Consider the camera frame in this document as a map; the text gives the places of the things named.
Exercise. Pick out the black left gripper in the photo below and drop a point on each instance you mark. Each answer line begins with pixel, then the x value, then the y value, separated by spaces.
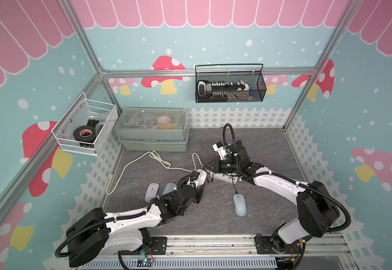
pixel 197 196

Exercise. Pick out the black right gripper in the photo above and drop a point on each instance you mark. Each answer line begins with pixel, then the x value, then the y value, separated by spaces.
pixel 216 165

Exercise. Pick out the light blue wireless mouse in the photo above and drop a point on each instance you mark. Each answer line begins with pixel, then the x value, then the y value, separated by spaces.
pixel 170 187

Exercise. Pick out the lilac wireless mouse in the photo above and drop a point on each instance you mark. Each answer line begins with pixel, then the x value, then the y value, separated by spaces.
pixel 151 192

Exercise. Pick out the pale blue wireless mouse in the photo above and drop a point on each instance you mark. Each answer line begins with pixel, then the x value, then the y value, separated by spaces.
pixel 240 207

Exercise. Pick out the white pink wireless mouse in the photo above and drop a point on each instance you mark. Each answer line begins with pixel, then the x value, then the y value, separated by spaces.
pixel 201 180

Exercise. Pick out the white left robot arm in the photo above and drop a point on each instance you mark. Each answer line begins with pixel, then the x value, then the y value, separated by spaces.
pixel 99 232

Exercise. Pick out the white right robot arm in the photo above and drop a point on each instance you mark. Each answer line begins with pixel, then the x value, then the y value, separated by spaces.
pixel 318 212

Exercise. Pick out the white power strip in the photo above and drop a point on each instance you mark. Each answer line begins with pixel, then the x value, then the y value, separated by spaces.
pixel 223 177

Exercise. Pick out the green plastic storage box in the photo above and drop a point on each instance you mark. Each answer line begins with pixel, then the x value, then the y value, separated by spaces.
pixel 153 129

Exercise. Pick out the black tape roll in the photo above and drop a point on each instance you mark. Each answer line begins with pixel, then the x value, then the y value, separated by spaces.
pixel 85 134

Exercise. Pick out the black wire mesh basket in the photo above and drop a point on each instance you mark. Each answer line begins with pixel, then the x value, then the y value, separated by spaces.
pixel 224 83

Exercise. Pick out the white wire basket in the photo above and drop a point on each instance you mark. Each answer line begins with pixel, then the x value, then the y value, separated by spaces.
pixel 85 112

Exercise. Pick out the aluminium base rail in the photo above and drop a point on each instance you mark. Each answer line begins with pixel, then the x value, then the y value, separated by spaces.
pixel 232 252

